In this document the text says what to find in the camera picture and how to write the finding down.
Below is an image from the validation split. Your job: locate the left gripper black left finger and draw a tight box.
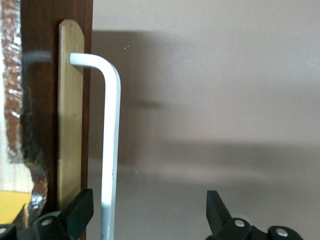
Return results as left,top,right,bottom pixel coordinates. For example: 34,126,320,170
0,188,95,240

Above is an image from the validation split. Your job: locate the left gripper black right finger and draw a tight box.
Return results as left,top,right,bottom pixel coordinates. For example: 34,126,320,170
206,190,305,240

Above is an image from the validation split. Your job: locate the yellow block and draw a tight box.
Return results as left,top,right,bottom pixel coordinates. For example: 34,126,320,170
0,190,33,225

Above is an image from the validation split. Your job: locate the wooden drawer with white handle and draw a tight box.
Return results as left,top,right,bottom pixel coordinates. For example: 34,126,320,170
0,0,123,240

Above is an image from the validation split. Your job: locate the brown table cover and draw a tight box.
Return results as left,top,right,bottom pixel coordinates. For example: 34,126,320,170
84,0,320,240

